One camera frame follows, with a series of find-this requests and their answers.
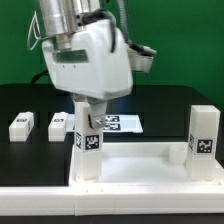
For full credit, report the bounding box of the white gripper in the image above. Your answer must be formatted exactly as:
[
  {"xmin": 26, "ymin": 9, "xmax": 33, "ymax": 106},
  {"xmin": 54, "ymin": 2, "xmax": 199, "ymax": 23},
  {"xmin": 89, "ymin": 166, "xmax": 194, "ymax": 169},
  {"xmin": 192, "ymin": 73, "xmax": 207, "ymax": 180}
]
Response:
[{"xmin": 42, "ymin": 20, "xmax": 133, "ymax": 129}]

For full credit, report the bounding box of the white desk tabletop tray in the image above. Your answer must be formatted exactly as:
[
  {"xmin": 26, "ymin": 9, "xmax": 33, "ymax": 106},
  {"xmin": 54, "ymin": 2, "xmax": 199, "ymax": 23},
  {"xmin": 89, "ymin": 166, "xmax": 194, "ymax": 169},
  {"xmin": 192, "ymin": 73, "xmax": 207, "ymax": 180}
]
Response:
[{"xmin": 67, "ymin": 141, "xmax": 224, "ymax": 187}]

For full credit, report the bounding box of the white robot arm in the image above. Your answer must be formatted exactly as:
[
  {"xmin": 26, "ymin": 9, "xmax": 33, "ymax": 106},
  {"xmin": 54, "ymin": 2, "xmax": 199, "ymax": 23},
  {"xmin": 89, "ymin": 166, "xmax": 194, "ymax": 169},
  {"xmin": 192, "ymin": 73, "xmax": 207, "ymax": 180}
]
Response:
[{"xmin": 37, "ymin": 0, "xmax": 133, "ymax": 129}]

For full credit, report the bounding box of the fiducial marker sheet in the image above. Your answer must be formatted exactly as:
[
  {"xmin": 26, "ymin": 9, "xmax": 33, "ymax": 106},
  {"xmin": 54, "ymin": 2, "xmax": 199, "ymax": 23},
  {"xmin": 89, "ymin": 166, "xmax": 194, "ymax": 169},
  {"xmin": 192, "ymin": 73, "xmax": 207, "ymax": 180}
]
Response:
[{"xmin": 65, "ymin": 113, "xmax": 144, "ymax": 134}]

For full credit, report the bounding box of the white L-shaped fence bar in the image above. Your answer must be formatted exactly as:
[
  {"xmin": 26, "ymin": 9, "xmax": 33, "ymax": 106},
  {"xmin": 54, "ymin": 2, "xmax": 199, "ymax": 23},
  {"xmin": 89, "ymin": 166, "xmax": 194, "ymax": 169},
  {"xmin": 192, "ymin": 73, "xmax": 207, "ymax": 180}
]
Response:
[{"xmin": 0, "ymin": 184, "xmax": 224, "ymax": 216}]

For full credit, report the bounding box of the black cable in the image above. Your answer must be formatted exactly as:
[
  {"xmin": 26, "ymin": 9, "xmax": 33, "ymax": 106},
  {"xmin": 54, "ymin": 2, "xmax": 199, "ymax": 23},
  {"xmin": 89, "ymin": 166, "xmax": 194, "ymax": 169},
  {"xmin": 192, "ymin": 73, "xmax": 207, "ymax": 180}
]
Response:
[{"xmin": 29, "ymin": 69, "xmax": 50, "ymax": 85}]

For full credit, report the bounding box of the grey braided wrist cable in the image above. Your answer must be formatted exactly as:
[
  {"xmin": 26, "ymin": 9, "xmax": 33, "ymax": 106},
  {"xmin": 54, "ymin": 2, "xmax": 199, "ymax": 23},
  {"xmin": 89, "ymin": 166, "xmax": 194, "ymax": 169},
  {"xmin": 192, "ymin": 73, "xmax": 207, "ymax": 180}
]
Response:
[{"xmin": 116, "ymin": 0, "xmax": 141, "ymax": 48}]

